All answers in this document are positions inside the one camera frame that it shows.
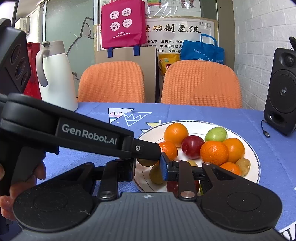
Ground blue tote bag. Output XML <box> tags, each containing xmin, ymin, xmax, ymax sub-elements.
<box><xmin>180</xmin><ymin>34</ymin><xmax>225</xmax><ymax>65</ymax></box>

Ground orange fabric chair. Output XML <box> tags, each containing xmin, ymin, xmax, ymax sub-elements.
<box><xmin>77</xmin><ymin>61</ymin><xmax>146</xmax><ymax>103</ymax></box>
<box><xmin>161</xmin><ymin>60</ymin><xmax>243</xmax><ymax>109</ymax></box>

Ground magenta tote bag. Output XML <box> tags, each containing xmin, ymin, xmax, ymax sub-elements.
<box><xmin>101</xmin><ymin>0</ymin><xmax>147</xmax><ymax>49</ymax></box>

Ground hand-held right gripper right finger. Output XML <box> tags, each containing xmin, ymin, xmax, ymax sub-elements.
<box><xmin>159</xmin><ymin>152</ymin><xmax>249</xmax><ymax>201</ymax></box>

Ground brown paper bag blue handles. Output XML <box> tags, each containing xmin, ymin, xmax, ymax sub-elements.
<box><xmin>95</xmin><ymin>45</ymin><xmax>160</xmax><ymax>103</ymax></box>

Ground yellow plastic bag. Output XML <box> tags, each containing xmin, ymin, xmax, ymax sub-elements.
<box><xmin>157</xmin><ymin>53</ymin><xmax>182</xmax><ymax>76</ymax></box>

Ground white thermos jug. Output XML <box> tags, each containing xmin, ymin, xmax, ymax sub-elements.
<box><xmin>35</xmin><ymin>40</ymin><xmax>78</xmax><ymax>112</ymax></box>

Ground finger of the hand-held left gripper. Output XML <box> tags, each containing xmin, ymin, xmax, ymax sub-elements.
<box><xmin>122</xmin><ymin>136</ymin><xmax>162</xmax><ymax>161</ymax></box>

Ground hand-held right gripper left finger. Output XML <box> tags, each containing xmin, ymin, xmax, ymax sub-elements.
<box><xmin>50</xmin><ymin>159</ymin><xmax>137</xmax><ymax>201</ymax></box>

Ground frosted glass partition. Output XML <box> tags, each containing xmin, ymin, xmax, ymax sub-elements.
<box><xmin>44</xmin><ymin>0</ymin><xmax>99</xmax><ymax>102</ymax></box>

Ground laminated wall chart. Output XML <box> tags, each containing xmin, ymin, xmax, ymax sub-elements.
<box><xmin>145</xmin><ymin>0</ymin><xmax>203</xmax><ymax>18</ymax></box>

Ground black speaker cable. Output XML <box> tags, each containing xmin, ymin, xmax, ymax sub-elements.
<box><xmin>261</xmin><ymin>119</ymin><xmax>271</xmax><ymax>138</ymax></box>

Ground red thermos jug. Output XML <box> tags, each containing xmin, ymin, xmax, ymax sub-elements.
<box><xmin>23</xmin><ymin>42</ymin><xmax>43</xmax><ymax>100</ymax></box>

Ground large orange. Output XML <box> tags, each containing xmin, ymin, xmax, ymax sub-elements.
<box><xmin>223</xmin><ymin>138</ymin><xmax>245</xmax><ymax>164</ymax></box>
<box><xmin>163</xmin><ymin>123</ymin><xmax>189</xmax><ymax>147</ymax></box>

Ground person's left hand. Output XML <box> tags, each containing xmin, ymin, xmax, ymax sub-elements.
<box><xmin>0</xmin><ymin>161</ymin><xmax>47</xmax><ymax>222</ymax></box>

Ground black speaker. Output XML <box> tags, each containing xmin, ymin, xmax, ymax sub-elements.
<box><xmin>264</xmin><ymin>37</ymin><xmax>296</xmax><ymax>136</ymax></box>

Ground red plum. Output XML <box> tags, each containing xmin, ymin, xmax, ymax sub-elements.
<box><xmin>166</xmin><ymin>181</ymin><xmax>200</xmax><ymax>193</ymax></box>
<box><xmin>181</xmin><ymin>136</ymin><xmax>205</xmax><ymax>159</ymax></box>

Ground white wall poster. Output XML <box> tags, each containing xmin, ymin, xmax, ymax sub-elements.
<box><xmin>144</xmin><ymin>17</ymin><xmax>219</xmax><ymax>55</ymax></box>

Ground white plate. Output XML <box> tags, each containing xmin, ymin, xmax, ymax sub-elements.
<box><xmin>134</xmin><ymin>120</ymin><xmax>260</xmax><ymax>193</ymax></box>

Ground small mandarin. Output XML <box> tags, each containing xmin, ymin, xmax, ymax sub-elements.
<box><xmin>200</xmin><ymin>140</ymin><xmax>229</xmax><ymax>166</ymax></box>
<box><xmin>158</xmin><ymin>141</ymin><xmax>178</xmax><ymax>161</ymax></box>
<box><xmin>220</xmin><ymin>162</ymin><xmax>242</xmax><ymax>176</ymax></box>

